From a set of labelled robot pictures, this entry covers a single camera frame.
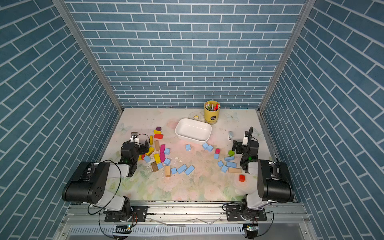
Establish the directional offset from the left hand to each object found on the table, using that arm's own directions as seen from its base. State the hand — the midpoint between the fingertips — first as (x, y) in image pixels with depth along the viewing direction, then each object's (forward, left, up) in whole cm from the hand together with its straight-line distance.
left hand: (141, 140), depth 93 cm
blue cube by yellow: (-12, -17, -5) cm, 21 cm away
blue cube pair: (-1, -40, -4) cm, 41 cm away
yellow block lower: (-9, -10, -7) cm, 15 cm away
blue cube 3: (-16, -51, -6) cm, 54 cm away
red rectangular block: (+7, -8, -6) cm, 13 cm away
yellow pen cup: (+21, -46, +5) cm, 50 cm away
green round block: (-6, -57, -5) cm, 57 cm away
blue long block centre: (-16, -26, -7) cm, 31 cm away
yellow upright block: (+4, -4, -7) cm, 9 cm away
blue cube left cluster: (-10, -5, -6) cm, 13 cm away
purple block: (+13, -7, -6) cm, 16 cm away
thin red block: (-9, -2, -5) cm, 10 cm away
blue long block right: (-13, -57, -6) cm, 59 cm away
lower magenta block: (-8, -13, -7) cm, 17 cm away
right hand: (0, -65, 0) cm, 65 cm away
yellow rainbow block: (-5, -6, -5) cm, 9 cm away
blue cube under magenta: (-8, -47, -6) cm, 48 cm away
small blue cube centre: (-17, -21, -6) cm, 28 cm away
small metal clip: (+7, -58, -4) cm, 59 cm away
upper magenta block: (-1, -12, -8) cm, 14 cm away
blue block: (-9, -56, -6) cm, 57 cm away
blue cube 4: (-14, -13, -7) cm, 20 cm away
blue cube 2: (-12, -50, -7) cm, 51 cm away
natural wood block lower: (-17, -18, -6) cm, 26 cm away
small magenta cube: (-4, -49, -6) cm, 49 cm away
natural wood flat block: (-17, -57, -6) cm, 60 cm away
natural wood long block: (+1, -8, -8) cm, 11 cm away
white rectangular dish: (+13, -33, -7) cm, 36 cm away
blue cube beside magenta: (-5, -16, -5) cm, 18 cm away
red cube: (-22, -61, -6) cm, 65 cm away
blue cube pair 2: (-3, -44, -5) cm, 44 cm away
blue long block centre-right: (-16, -31, -7) cm, 36 cm away
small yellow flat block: (+11, -7, -7) cm, 15 cm away
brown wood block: (-15, -10, -7) cm, 19 cm away
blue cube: (-2, -29, -5) cm, 30 cm away
